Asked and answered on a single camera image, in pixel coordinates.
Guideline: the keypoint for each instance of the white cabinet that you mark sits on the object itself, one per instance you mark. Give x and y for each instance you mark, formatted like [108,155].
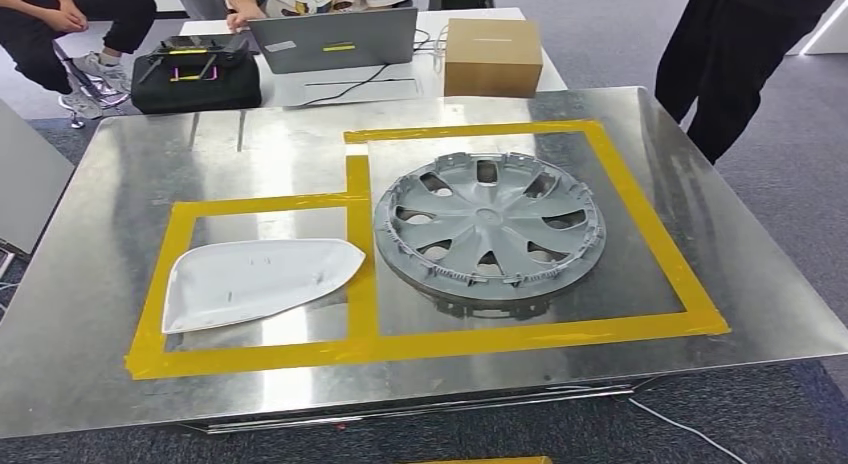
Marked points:
[828,37]

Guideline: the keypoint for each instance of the large yellow tape frame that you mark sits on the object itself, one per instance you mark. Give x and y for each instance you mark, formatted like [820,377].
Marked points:
[636,202]

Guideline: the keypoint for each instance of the black carry bag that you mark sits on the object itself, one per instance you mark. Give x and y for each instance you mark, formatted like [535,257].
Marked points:
[199,93]

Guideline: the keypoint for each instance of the stainless steel workbench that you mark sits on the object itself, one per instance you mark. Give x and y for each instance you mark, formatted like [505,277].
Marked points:
[99,183]

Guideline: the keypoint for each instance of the black remote controller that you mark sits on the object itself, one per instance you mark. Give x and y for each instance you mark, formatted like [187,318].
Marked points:
[199,47]

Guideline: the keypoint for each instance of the brown cardboard box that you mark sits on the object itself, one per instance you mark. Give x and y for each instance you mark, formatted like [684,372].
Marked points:
[493,57]

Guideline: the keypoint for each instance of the grey laptop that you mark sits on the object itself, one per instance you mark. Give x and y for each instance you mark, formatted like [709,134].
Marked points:
[331,40]

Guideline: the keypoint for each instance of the small yellow tape frame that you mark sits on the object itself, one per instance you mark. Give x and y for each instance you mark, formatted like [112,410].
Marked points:
[146,295]

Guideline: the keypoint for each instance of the grey plastic wheel cover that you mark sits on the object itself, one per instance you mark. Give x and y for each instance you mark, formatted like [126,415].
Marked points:
[490,222]

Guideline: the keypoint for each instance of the white curved plastic part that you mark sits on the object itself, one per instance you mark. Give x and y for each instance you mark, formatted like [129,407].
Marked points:
[265,282]

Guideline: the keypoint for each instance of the white side table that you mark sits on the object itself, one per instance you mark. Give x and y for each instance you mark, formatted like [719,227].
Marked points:
[26,176]

